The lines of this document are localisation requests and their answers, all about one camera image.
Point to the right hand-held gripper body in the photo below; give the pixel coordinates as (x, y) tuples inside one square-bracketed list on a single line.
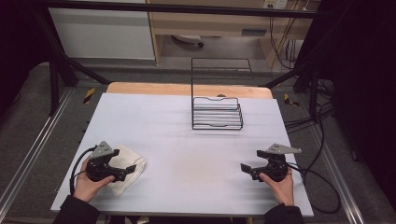
[(275, 169)]

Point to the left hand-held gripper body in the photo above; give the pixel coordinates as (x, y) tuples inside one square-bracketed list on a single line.
[(99, 168)]

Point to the white towel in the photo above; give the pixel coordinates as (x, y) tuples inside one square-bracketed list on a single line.
[(129, 160)]

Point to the person's right hand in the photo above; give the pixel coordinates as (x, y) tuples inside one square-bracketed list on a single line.
[(283, 191)]

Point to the person's left hand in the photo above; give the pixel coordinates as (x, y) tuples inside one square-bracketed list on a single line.
[(85, 188)]

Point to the white table cover board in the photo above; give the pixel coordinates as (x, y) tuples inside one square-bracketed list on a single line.
[(174, 146)]

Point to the yellow black striped tape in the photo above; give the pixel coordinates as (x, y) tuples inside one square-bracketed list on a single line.
[(289, 100), (89, 95)]

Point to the wooden table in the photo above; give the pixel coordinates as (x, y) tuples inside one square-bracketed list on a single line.
[(149, 88)]

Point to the white cabinet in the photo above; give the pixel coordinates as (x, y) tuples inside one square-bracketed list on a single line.
[(102, 34)]

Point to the black curtain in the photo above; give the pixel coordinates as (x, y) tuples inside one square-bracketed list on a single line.
[(364, 77), (15, 46)]

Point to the office chair base with caster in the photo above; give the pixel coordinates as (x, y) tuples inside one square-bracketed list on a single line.
[(188, 39)]

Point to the light wooden desk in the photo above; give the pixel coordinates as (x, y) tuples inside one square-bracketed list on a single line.
[(218, 23)]

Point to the aluminium floor rail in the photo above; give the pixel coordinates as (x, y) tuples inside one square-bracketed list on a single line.
[(341, 183), (34, 146)]

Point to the black metal frame strut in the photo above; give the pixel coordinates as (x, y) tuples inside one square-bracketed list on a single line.
[(308, 74), (67, 67)]

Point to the white wall power outlet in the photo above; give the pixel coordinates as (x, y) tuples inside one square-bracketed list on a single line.
[(275, 3)]

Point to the black metal frame crossbar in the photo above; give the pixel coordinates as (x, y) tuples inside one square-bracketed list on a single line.
[(186, 9)]

